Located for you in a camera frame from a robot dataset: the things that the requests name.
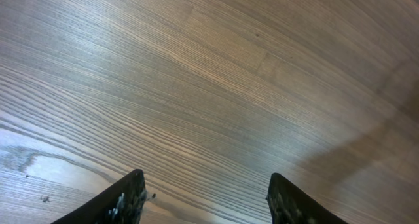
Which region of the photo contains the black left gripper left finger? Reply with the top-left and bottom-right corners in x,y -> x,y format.
53,169 -> 147,224

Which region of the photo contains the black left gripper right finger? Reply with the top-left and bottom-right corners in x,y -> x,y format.
266,173 -> 347,224

